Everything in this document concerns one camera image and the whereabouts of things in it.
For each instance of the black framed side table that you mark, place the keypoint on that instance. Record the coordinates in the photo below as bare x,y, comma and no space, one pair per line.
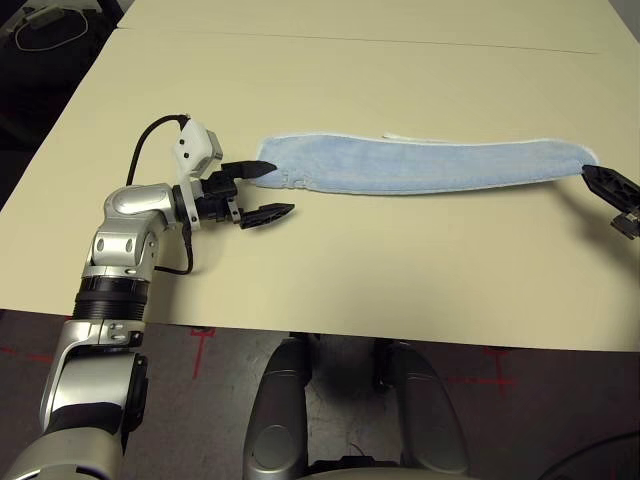
111,12

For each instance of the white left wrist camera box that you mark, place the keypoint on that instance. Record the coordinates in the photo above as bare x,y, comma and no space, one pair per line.
192,142

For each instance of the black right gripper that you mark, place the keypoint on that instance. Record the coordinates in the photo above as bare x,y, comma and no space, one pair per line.
629,226

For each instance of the grey power adapter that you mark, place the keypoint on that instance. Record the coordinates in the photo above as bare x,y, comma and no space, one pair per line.
45,14

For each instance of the light blue terry towel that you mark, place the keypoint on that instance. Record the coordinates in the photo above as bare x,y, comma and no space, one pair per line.
425,165

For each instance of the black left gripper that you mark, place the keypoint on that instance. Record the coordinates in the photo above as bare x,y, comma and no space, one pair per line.
215,200

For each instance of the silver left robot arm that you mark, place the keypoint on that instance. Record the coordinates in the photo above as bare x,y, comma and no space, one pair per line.
125,210

